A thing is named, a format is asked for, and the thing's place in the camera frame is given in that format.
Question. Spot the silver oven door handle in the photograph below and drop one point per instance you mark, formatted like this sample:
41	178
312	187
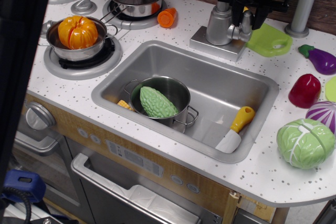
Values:
45	147

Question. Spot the yellow handled toy knife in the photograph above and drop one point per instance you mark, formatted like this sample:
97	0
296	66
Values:
232	139

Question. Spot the light green toy piece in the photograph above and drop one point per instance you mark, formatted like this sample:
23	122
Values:
330	89

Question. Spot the silver sink basin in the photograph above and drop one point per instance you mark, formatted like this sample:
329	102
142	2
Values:
208	92

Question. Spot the grey support post right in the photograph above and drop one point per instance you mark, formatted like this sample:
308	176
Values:
298	27

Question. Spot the red bell pepper toy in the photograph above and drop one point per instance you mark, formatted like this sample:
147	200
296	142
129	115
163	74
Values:
305	92

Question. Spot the steel pot on burner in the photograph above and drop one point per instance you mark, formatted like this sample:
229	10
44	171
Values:
79	54

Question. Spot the green cabbage toy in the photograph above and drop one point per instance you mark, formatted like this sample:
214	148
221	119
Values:
305	143

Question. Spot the orange carrot toy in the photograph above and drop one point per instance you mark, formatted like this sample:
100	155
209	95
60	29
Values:
167	17

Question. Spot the back right stove burner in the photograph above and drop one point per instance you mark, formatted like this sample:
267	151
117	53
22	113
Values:
129	23

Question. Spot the purple onion toy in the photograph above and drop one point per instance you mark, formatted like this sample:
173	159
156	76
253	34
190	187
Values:
323	112

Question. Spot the silver oven dial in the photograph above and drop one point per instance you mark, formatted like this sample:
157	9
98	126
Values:
38	117

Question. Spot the yellow corn toy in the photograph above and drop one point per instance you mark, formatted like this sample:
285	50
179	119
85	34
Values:
124	104

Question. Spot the steel pot in sink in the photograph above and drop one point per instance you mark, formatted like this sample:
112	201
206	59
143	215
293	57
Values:
175	91

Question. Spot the silver dishwasher door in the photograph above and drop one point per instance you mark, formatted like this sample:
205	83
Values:
117	194

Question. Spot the blue clamp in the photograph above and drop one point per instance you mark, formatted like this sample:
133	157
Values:
29	184

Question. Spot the silver stove knob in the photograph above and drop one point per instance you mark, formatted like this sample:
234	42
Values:
83	7

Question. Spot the orange pumpkin toy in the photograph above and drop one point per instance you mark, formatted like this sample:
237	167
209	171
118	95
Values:
77	32

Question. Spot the silver toy faucet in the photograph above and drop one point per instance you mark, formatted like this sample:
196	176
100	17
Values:
213	39

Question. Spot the green cutting board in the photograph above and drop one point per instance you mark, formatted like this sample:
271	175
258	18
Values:
269	42

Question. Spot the purple eggplant toy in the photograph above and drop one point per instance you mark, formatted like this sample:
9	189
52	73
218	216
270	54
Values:
323	61

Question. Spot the dark foreground pole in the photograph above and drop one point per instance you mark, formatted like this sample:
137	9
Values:
21	22

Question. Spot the green bitter melon toy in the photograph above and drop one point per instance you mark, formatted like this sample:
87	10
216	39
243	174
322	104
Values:
155	104

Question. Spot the front right stove burner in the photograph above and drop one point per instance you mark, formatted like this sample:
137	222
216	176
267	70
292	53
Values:
102	62

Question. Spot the silver faucet lever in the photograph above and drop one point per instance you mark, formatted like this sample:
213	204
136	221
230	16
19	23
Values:
243	31

